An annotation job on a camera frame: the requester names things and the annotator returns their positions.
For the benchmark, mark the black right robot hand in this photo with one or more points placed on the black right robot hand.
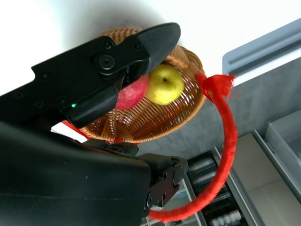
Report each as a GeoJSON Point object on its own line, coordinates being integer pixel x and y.
{"type": "Point", "coordinates": [58, 179]}

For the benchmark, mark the red apple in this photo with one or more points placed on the red apple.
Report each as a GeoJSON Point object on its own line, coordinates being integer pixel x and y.
{"type": "Point", "coordinates": [131, 96]}

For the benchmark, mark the green apple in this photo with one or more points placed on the green apple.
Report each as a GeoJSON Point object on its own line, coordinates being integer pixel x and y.
{"type": "Point", "coordinates": [164, 87]}

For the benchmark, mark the grey storage cabinet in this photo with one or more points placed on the grey storage cabinet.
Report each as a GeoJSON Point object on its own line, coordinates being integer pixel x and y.
{"type": "Point", "coordinates": [265, 183]}

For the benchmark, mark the grey recessed table tray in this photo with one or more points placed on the grey recessed table tray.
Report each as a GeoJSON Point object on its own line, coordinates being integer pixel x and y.
{"type": "Point", "coordinates": [258, 51]}

